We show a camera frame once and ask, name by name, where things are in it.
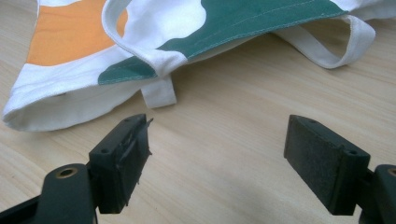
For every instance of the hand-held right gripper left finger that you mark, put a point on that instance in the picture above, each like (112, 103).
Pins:
(120, 168)

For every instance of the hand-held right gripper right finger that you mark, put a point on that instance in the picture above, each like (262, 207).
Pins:
(323, 165)

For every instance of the white canvas tote bag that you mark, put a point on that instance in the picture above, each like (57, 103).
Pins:
(174, 46)

